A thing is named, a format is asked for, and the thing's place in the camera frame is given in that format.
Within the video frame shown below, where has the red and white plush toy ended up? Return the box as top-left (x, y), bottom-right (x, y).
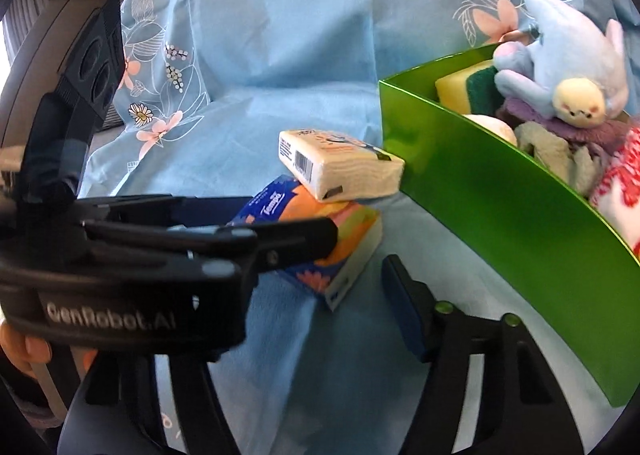
top-left (589, 128), bottom-right (640, 256)

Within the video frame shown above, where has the person's left hand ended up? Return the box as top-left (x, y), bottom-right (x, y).
top-left (0, 324), bottom-right (53, 371)

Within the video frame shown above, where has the green cardboard box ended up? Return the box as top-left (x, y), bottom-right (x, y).
top-left (378, 42), bottom-right (640, 408)

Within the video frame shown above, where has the yellow sponge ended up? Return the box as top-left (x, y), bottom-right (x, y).
top-left (435, 60), bottom-right (501, 117)

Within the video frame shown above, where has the white tissue pack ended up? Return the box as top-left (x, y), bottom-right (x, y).
top-left (278, 129), bottom-right (406, 201)

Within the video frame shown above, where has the green cloth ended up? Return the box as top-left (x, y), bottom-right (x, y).
top-left (515, 121), bottom-right (601, 196)

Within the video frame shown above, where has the yellow and white towel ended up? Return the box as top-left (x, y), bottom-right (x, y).
top-left (462, 114), bottom-right (518, 148)

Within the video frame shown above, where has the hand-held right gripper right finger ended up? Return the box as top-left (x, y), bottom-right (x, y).
top-left (381, 255), bottom-right (586, 455)

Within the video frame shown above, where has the light blue plush toy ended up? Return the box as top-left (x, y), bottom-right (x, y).
top-left (494, 0), bottom-right (630, 127)

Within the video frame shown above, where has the blue floral bed sheet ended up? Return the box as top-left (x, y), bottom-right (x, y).
top-left (65, 0), bottom-right (640, 455)

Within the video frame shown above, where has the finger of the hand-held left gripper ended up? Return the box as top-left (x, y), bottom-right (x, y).
top-left (77, 193), bottom-right (258, 232)
top-left (215, 216), bottom-right (340, 276)

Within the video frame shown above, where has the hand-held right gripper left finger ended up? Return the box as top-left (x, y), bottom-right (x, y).
top-left (60, 352), bottom-right (231, 455)

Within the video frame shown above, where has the purple cloth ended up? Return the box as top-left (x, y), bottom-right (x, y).
top-left (497, 98), bottom-right (631, 161)

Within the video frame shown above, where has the orange and blue tissue pack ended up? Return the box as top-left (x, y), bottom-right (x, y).
top-left (227, 174), bottom-right (383, 313)

